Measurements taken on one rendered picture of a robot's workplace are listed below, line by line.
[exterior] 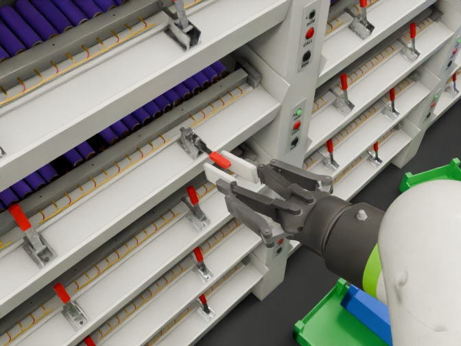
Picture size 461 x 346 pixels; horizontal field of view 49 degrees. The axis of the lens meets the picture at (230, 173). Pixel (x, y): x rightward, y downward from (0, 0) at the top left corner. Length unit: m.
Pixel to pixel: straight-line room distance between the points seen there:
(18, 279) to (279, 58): 0.49
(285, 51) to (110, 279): 0.47
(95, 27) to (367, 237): 0.39
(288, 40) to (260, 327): 0.88
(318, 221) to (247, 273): 0.75
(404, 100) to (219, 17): 0.93
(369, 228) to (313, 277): 0.97
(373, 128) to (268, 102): 0.61
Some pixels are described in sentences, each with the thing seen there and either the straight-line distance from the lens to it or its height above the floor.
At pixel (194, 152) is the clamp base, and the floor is 0.77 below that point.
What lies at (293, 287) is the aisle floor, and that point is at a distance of 1.52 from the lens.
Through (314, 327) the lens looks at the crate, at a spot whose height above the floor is 0.00.
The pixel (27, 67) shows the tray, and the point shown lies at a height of 0.99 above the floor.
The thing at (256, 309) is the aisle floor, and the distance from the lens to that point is 1.48.
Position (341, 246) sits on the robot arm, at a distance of 0.58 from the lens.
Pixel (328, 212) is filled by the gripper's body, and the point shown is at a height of 0.85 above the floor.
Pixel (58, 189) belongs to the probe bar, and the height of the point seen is 0.80.
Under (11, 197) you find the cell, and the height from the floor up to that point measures 0.80.
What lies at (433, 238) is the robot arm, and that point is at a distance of 0.41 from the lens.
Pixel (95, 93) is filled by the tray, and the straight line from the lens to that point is 0.60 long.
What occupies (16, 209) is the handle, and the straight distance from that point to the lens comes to 0.66.
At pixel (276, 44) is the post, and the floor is 0.86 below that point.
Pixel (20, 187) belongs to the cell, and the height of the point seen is 0.80.
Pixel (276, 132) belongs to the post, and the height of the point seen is 0.68.
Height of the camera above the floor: 1.34
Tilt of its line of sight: 50 degrees down
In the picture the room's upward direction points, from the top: straight up
